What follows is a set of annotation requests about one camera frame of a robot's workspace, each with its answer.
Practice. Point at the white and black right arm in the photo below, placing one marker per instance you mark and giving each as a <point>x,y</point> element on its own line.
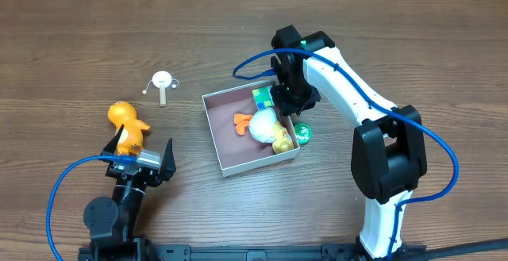
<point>388,154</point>

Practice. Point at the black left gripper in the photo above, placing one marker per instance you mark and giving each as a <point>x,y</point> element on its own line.
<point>129,172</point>

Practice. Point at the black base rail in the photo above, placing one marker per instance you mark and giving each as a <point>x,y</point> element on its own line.
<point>143,249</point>

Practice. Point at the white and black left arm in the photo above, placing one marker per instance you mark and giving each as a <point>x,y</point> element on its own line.
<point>112,220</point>

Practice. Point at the orange dinosaur figure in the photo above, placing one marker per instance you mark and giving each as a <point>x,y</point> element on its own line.
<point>124,117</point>

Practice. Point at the white wooden rattle drum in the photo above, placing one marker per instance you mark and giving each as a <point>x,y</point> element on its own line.
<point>162,80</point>

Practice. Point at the white box with pink inside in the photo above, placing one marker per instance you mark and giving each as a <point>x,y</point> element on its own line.
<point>240,153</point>

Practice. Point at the green round spinning top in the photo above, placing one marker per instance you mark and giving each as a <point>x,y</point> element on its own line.
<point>303,133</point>

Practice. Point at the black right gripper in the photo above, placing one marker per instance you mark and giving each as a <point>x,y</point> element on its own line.
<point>292,105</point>

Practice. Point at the white plush duck toy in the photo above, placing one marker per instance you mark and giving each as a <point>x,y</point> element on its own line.
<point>265,127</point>

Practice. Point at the multicoloured puzzle cube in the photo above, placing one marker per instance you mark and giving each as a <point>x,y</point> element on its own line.
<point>262,97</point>

